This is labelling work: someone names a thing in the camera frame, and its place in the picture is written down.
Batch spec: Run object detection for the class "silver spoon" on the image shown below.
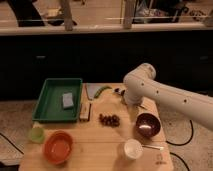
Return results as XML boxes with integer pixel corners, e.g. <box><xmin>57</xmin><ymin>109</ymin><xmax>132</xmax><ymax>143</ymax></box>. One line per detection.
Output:
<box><xmin>141</xmin><ymin>145</ymin><xmax>164</xmax><ymax>150</ymax></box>

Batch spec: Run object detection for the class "small green cup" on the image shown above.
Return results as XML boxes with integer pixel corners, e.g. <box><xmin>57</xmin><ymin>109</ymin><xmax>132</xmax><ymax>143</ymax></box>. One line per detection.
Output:
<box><xmin>28</xmin><ymin>127</ymin><xmax>45</xmax><ymax>144</ymax></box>

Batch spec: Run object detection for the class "dark red grape bunch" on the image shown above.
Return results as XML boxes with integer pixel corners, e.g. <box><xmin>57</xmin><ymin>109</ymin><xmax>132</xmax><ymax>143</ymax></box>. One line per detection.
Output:
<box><xmin>99</xmin><ymin>114</ymin><xmax>120</xmax><ymax>127</ymax></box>

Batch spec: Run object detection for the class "red bowl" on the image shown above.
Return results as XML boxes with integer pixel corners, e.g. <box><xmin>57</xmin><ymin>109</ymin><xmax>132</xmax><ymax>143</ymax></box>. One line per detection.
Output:
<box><xmin>43</xmin><ymin>131</ymin><xmax>73</xmax><ymax>165</ymax></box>

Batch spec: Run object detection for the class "green plastic tray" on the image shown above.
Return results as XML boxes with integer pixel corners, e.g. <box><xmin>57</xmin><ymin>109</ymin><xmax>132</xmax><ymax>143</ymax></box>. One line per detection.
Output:
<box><xmin>32</xmin><ymin>78</ymin><xmax>82</xmax><ymax>123</ymax></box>

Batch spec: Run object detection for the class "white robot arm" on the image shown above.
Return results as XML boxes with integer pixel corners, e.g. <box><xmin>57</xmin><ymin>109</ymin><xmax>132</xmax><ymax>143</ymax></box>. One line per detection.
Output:
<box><xmin>123</xmin><ymin>63</ymin><xmax>213</xmax><ymax>131</ymax></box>

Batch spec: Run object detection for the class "grey sponge block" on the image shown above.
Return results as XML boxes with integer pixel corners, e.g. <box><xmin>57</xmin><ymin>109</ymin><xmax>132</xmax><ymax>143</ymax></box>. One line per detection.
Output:
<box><xmin>62</xmin><ymin>93</ymin><xmax>74</xmax><ymax>109</ymax></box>

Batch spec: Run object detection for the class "metal measuring cup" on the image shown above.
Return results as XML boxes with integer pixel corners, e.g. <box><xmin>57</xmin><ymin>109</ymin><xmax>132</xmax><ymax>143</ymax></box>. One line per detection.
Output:
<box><xmin>114</xmin><ymin>88</ymin><xmax>125</xmax><ymax>97</ymax></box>

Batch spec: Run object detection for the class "black cable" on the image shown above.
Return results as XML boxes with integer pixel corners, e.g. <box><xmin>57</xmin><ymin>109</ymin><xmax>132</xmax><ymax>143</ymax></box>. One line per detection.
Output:
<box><xmin>165</xmin><ymin>119</ymin><xmax>195</xmax><ymax>147</ymax></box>

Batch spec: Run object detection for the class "wooden table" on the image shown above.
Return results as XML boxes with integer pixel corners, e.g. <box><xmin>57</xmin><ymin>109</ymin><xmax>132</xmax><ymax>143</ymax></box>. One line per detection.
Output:
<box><xmin>19</xmin><ymin>83</ymin><xmax>174</xmax><ymax>171</ymax></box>

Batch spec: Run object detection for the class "dark purple bowl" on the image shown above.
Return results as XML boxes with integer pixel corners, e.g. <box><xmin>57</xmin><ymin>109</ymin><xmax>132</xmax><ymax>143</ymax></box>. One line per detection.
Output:
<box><xmin>135</xmin><ymin>113</ymin><xmax>161</xmax><ymax>138</ymax></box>

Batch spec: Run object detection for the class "white cup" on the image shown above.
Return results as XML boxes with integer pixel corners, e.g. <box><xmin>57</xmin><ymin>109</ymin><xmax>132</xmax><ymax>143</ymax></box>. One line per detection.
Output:
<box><xmin>119</xmin><ymin>139</ymin><xmax>143</xmax><ymax>160</ymax></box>

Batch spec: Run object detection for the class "knife with grey blade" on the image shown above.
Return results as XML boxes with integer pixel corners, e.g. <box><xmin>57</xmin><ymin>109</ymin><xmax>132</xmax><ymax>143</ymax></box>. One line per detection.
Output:
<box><xmin>86</xmin><ymin>83</ymin><xmax>100</xmax><ymax>100</ymax></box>

